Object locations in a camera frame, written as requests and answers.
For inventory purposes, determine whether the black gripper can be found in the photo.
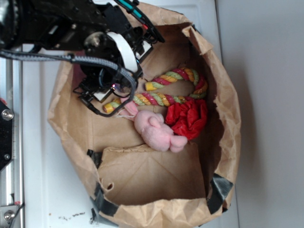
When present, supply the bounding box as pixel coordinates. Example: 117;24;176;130
73;4;165;105

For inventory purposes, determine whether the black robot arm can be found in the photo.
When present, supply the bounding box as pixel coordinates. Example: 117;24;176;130
0;0;164;108

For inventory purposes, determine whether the pink plush bunny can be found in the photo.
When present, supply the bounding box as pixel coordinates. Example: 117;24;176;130
119;102;188;152

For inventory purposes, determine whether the red crumpled cloth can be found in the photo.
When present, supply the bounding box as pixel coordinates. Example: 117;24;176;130
165;99;208;140

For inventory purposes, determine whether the brown paper bag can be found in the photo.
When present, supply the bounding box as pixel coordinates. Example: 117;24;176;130
48;3;241;228

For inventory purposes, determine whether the twisted multicolour rope toy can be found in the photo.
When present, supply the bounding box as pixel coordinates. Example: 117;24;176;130
102;67;208;114

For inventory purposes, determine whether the grey braided cable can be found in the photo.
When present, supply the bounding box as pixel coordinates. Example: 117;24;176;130
0;49;138;117

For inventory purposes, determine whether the aluminium extrusion rail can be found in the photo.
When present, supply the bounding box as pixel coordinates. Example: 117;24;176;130
0;58;25;228

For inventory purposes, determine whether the metal corner bracket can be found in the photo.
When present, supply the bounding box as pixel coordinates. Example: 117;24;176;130
0;204;24;228

